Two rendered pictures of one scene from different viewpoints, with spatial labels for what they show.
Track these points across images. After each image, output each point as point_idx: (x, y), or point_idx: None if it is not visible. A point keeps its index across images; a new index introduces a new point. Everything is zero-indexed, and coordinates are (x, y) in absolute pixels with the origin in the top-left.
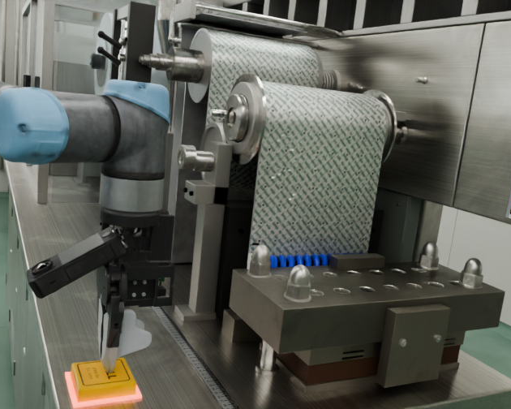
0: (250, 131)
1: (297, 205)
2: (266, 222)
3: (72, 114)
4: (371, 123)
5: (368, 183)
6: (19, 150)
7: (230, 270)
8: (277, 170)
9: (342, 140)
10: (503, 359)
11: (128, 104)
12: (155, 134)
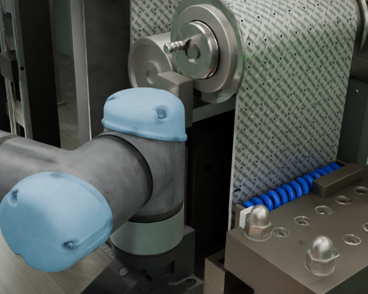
0: (224, 72)
1: (274, 136)
2: (246, 165)
3: (110, 196)
4: (343, 24)
5: (339, 88)
6: (65, 266)
7: (199, 209)
8: (256, 107)
9: (316, 53)
10: None
11: (150, 142)
12: (179, 163)
